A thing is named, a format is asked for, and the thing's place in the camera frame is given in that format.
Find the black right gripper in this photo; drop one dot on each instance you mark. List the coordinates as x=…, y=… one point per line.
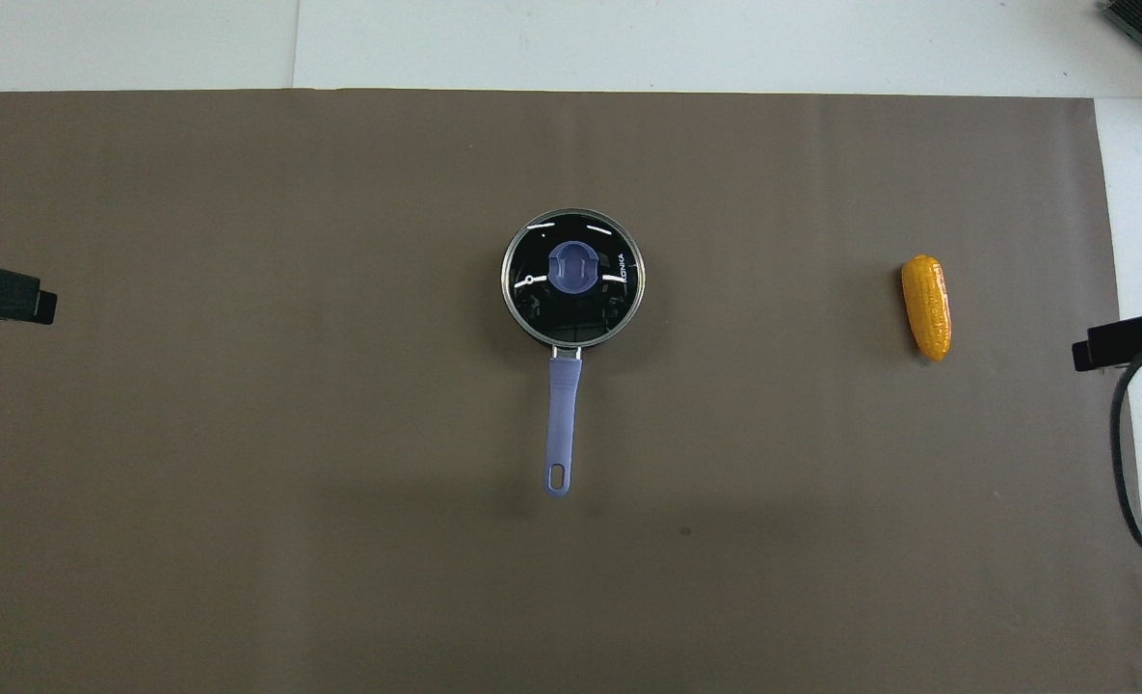
x=1134, y=337

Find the yellow toy corn cob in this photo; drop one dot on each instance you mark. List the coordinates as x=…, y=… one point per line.
x=927, y=306

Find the glass lid with blue knob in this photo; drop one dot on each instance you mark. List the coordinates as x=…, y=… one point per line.
x=574, y=270

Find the brown table mat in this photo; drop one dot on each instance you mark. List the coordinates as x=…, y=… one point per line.
x=339, y=482

